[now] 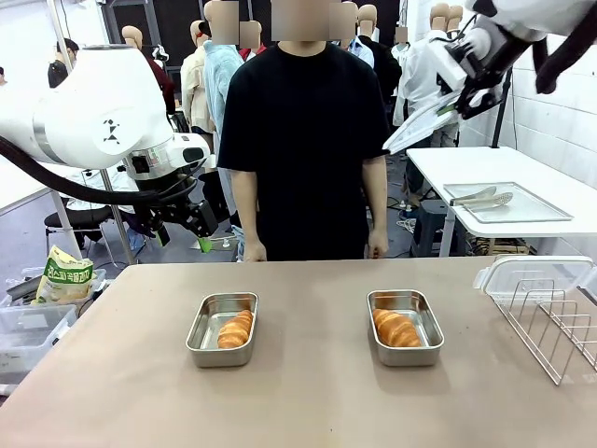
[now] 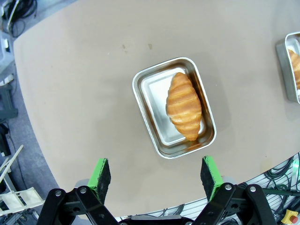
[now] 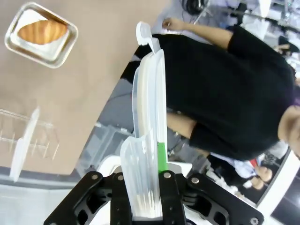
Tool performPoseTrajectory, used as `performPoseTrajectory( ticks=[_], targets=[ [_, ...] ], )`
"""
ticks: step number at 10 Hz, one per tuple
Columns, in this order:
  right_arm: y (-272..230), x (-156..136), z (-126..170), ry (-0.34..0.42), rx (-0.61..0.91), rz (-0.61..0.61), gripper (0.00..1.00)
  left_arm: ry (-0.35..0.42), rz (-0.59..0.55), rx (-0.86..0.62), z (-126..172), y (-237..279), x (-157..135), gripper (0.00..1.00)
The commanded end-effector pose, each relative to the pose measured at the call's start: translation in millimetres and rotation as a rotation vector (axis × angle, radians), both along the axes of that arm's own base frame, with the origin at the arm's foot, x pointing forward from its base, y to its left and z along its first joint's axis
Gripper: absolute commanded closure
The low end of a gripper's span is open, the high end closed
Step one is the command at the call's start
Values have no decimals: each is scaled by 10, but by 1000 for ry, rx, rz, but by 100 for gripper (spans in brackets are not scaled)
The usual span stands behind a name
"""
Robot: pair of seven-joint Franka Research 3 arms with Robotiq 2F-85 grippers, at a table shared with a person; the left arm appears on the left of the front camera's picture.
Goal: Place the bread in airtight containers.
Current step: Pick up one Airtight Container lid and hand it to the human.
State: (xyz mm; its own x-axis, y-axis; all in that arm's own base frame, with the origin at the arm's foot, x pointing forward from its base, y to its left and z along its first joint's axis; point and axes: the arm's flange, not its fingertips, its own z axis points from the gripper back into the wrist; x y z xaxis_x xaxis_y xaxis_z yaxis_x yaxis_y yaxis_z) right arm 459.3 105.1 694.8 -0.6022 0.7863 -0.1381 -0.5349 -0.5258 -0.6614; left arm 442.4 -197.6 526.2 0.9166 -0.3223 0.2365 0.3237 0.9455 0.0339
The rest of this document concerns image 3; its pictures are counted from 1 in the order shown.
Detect person's left forearm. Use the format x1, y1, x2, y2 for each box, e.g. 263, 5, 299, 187
166, 113, 197, 139

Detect clear plastic container lid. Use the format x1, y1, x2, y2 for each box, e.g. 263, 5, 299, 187
119, 21, 168, 218
9, 106, 40, 183

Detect rectangular steel container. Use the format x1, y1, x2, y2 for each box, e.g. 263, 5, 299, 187
4, 1, 79, 69

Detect golden croissant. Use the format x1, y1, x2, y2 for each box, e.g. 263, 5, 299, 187
17, 20, 68, 45

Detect chrome wire rack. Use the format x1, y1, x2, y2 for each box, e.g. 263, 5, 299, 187
0, 108, 60, 160

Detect person's right forearm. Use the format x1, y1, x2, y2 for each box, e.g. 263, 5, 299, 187
180, 20, 234, 50

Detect person's right hand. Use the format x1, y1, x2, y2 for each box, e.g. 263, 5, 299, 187
161, 18, 186, 31

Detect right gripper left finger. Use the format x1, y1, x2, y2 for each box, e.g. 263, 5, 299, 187
43, 171, 135, 225

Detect person in black T-shirt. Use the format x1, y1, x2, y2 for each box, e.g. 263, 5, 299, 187
152, 24, 300, 162

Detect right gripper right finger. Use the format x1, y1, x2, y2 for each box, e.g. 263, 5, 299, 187
157, 142, 265, 225

